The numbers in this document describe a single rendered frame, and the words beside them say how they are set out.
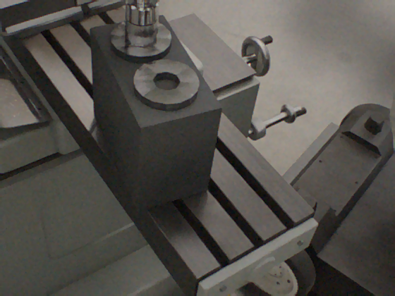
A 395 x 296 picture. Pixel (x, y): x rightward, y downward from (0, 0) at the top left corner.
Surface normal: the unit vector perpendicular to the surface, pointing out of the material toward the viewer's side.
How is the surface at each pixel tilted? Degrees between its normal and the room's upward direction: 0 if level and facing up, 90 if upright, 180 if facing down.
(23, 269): 90
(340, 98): 0
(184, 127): 90
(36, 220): 90
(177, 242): 0
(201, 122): 90
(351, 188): 0
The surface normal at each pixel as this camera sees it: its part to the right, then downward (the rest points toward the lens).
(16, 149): 0.57, 0.65
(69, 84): 0.11, -0.65
